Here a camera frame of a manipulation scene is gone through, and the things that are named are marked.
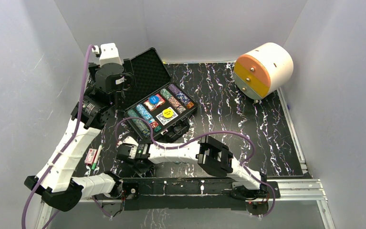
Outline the red playing card deck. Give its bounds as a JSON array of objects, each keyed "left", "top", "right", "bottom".
[{"left": 144, "top": 94, "right": 165, "bottom": 111}]

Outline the blue small blind button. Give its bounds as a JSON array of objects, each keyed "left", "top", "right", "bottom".
[{"left": 148, "top": 95, "right": 160, "bottom": 105}]

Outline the pale green chip stack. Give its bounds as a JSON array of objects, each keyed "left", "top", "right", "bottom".
[{"left": 127, "top": 109, "right": 152, "bottom": 138}]

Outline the purple cable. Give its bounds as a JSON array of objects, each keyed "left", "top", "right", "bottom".
[
  {"left": 21, "top": 44, "right": 96, "bottom": 229},
  {"left": 114, "top": 117, "right": 277, "bottom": 217}
]

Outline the orange blue chip stack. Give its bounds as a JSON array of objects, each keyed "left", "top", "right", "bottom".
[{"left": 167, "top": 96, "right": 186, "bottom": 114}]

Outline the light blue chip stack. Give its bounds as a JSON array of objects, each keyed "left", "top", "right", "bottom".
[{"left": 136, "top": 104, "right": 161, "bottom": 132}]

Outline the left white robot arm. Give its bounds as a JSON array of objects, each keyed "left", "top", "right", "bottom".
[{"left": 24, "top": 59, "right": 135, "bottom": 212}]

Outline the yellow big blind button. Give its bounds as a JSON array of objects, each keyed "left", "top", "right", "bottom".
[{"left": 162, "top": 108, "right": 175, "bottom": 119}]

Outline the black poker set case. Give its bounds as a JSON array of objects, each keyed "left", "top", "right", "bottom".
[{"left": 122, "top": 48, "right": 198, "bottom": 143}]

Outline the triangular all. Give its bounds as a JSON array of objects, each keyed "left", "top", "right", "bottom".
[{"left": 145, "top": 98, "right": 165, "bottom": 111}]

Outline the purple and blue chip stack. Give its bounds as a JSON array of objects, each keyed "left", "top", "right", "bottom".
[{"left": 168, "top": 84, "right": 194, "bottom": 109}]

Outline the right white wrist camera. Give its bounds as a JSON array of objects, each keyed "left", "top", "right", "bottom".
[{"left": 117, "top": 136, "right": 138, "bottom": 147}]

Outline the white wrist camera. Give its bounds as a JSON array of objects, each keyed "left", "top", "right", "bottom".
[
  {"left": 117, "top": 136, "right": 138, "bottom": 147},
  {"left": 92, "top": 43, "right": 122, "bottom": 66}
]

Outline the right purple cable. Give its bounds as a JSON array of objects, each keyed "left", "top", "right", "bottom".
[{"left": 114, "top": 117, "right": 277, "bottom": 217}]

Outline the white cylindrical drawer unit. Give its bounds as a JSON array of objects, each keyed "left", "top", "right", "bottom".
[{"left": 233, "top": 42, "right": 294, "bottom": 100}]

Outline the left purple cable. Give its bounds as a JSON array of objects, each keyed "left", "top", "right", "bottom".
[{"left": 21, "top": 44, "right": 96, "bottom": 229}]

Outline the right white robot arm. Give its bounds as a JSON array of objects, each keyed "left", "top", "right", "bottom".
[{"left": 116, "top": 136, "right": 281, "bottom": 202}]

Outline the red white small box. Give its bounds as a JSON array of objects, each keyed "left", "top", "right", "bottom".
[{"left": 84, "top": 148, "right": 97, "bottom": 165}]

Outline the blue playing card deck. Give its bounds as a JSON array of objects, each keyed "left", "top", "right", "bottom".
[{"left": 156, "top": 107, "right": 178, "bottom": 125}]

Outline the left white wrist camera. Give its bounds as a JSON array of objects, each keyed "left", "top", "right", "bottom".
[{"left": 92, "top": 43, "right": 122, "bottom": 66}]

